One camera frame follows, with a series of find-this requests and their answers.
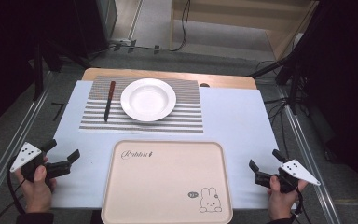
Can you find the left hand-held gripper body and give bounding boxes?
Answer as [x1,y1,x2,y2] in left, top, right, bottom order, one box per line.
[9,141,57,183]

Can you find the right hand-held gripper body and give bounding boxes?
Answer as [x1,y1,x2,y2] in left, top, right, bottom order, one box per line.
[269,159,322,194]

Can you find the person's right hand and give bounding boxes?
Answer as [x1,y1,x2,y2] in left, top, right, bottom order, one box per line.
[266,175,310,222]

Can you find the person's left hand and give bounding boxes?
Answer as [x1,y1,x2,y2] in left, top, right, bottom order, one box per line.
[14,157,58,215]

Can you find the white table cover board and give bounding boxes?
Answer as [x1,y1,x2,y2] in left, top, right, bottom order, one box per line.
[50,79,296,210]

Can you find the dark red chopsticks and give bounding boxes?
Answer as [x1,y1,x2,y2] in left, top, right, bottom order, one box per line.
[103,80,117,123]

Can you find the black metal stand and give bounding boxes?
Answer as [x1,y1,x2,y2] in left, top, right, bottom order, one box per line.
[249,46,312,116]
[32,38,91,101]

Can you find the striped placemat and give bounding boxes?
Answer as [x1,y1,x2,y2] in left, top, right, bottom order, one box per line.
[78,75,204,134]

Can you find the wooden table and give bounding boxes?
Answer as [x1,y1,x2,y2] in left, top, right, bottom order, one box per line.
[81,67,258,91]

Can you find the black curtain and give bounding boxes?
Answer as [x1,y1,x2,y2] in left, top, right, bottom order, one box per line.
[0,0,106,139]
[287,0,358,200]

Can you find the beige tray with rabbit print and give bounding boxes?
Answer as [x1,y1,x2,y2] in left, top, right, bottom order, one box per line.
[101,139,234,224]

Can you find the white round plate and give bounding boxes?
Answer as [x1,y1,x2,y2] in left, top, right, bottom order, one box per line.
[120,77,177,122]

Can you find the wooden shelf unit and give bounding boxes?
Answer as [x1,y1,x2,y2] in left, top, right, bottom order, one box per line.
[169,0,321,61]

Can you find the floor power strip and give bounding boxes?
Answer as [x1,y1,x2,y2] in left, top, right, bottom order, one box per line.
[110,38,138,54]

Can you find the dark cabinet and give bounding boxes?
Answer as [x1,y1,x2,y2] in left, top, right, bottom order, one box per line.
[95,0,119,42]

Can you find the metal floor rail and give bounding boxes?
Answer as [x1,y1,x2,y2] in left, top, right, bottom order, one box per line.
[0,72,53,217]
[275,86,343,224]

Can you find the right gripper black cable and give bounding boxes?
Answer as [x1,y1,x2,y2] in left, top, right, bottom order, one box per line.
[293,189,312,224]

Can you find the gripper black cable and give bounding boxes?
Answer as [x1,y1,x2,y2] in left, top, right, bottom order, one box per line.
[293,189,312,224]
[0,157,26,224]

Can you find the black floor cables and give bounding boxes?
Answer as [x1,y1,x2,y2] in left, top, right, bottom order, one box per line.
[262,96,294,158]

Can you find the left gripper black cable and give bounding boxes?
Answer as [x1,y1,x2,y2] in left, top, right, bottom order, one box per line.
[0,157,26,224]

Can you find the hanging black cable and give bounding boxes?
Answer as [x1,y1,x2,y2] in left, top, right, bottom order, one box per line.
[169,0,191,52]

